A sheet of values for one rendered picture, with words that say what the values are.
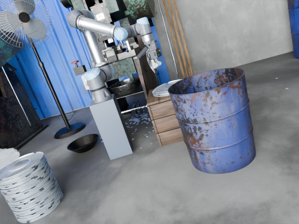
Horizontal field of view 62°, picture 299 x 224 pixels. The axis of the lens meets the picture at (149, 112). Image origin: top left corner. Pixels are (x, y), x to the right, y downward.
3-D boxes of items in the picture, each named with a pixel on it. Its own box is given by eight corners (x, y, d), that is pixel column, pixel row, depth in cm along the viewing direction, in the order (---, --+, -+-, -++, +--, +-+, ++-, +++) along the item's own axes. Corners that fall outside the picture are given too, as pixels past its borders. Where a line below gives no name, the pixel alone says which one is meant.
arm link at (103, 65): (95, 86, 189) (66, 13, 173) (106, 80, 201) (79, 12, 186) (108, 82, 183) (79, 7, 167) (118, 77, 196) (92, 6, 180)
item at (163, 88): (183, 78, 206) (183, 77, 205) (195, 82, 178) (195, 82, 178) (150, 89, 203) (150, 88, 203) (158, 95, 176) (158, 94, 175)
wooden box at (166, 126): (209, 134, 180) (199, 89, 169) (159, 146, 185) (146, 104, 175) (201, 115, 217) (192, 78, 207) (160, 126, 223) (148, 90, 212)
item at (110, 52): (117, 62, 217) (111, 46, 213) (102, 66, 220) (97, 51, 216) (123, 58, 241) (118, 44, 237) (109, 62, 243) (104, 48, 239)
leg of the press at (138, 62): (165, 122, 230) (135, 24, 203) (153, 125, 232) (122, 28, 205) (167, 94, 316) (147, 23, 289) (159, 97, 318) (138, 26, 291)
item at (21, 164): (53, 150, 157) (52, 148, 157) (21, 177, 131) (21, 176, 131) (18, 156, 166) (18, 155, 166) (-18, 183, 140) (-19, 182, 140)
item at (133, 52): (136, 55, 229) (134, 49, 227) (92, 68, 237) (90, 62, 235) (140, 51, 257) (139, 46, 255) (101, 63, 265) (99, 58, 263)
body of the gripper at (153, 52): (157, 58, 164) (152, 40, 161) (147, 61, 169) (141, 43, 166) (162, 55, 170) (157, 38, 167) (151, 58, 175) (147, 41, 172)
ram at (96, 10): (113, 33, 226) (101, -1, 217) (98, 38, 229) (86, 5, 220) (117, 32, 242) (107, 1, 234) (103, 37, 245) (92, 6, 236)
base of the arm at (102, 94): (111, 98, 177) (106, 86, 174) (91, 105, 177) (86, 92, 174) (112, 94, 191) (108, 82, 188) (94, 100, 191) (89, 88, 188)
